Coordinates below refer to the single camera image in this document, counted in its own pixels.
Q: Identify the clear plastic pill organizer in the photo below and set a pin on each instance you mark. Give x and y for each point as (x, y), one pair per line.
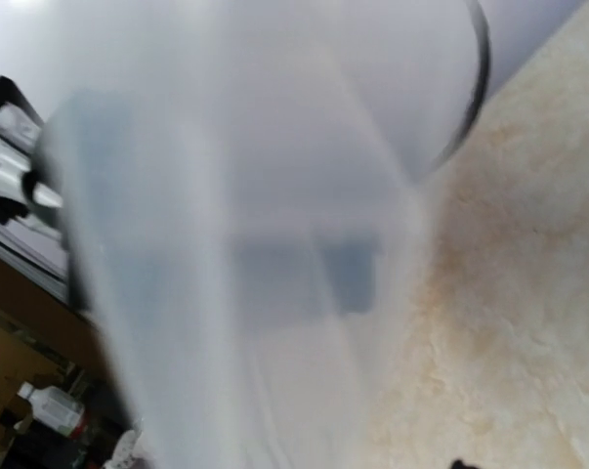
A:
(236, 205)

